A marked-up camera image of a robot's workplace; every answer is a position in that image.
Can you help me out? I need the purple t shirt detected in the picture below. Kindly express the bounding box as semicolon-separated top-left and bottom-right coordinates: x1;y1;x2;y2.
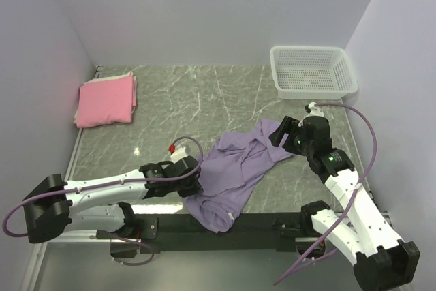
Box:
184;119;292;233

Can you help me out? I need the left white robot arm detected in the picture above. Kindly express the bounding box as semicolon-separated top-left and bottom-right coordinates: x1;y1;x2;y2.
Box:
24;155;202;243

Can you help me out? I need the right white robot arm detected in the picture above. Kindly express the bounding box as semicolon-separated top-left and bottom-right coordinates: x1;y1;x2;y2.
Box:
269;115;420;290

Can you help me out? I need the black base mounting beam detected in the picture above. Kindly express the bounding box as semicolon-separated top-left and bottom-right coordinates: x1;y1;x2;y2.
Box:
95;211;328;258

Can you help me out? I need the white perforated plastic basket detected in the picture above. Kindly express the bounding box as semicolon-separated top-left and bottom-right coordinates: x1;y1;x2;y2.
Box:
270;46;358;100

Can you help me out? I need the folded pink t shirt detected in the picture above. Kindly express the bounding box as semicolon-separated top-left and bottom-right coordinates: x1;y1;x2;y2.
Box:
76;76;134;129

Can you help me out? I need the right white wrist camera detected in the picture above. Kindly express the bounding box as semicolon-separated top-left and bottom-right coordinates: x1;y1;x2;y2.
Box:
305;102;324;117

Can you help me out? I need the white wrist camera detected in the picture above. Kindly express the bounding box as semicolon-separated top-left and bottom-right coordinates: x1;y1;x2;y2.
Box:
168;144;191;163
305;102;324;117

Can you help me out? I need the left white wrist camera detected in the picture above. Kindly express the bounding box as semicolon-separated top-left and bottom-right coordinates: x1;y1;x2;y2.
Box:
168;144;191;163

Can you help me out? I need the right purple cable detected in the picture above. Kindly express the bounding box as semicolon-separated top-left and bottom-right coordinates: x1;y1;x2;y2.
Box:
272;102;377;286

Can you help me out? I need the purple cable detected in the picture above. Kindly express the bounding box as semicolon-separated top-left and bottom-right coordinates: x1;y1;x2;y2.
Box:
2;136;205;238
272;102;377;286

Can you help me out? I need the aluminium table edge rail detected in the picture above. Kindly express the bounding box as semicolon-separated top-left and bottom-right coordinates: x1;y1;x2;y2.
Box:
20;65;103;291

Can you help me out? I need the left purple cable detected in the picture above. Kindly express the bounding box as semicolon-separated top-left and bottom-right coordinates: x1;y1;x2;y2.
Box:
2;136;205;238

